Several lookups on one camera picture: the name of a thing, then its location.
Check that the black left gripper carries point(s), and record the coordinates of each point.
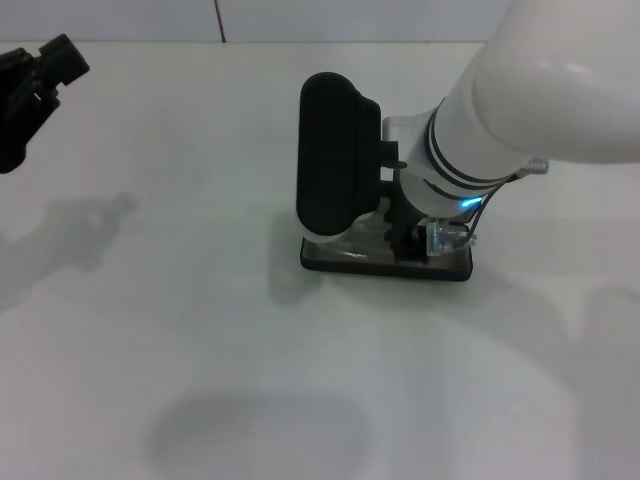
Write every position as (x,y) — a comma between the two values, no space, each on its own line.
(12,125)

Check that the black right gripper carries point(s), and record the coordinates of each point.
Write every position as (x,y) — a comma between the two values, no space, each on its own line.
(407,235)

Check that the clear white glasses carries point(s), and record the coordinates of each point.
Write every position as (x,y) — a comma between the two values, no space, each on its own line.
(440,237)

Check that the black glasses case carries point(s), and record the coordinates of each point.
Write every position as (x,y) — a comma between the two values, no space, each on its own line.
(380,272)

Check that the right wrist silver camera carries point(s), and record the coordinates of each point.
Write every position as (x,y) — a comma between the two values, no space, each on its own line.
(325,150)

